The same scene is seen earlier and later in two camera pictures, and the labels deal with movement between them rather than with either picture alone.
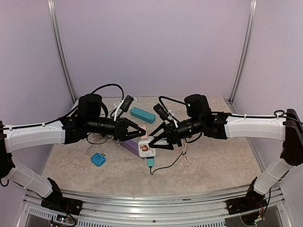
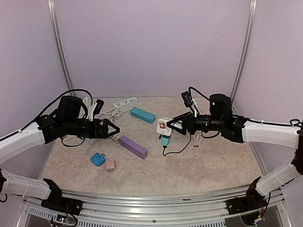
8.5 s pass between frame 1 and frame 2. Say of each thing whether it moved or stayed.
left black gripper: moved
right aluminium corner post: stayed
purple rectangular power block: stayed
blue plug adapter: stayed
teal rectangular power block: stayed
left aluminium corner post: stayed
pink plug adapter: moved
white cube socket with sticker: moved
